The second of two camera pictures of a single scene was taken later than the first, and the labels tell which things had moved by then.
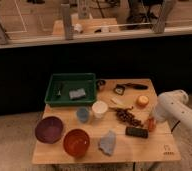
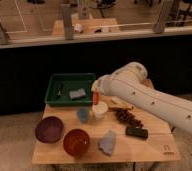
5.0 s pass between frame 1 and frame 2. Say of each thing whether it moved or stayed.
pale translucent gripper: moved
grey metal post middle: stayed
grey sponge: stayed
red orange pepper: moved
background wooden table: stayed
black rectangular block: stayed
